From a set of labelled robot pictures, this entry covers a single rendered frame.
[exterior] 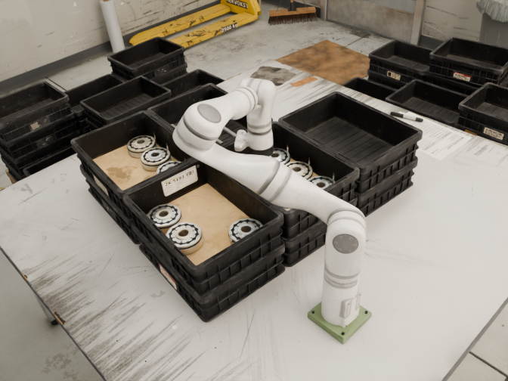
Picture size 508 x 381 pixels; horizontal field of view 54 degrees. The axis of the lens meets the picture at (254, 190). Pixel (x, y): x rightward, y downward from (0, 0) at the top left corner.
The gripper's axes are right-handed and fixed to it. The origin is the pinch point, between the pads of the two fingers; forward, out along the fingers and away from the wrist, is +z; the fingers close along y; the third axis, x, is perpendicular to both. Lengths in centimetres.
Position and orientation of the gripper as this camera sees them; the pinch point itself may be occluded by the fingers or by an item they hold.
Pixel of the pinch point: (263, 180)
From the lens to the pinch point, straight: 156.5
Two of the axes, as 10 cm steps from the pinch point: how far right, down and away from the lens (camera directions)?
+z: 0.7, 7.7, 6.3
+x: -9.9, -0.2, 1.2
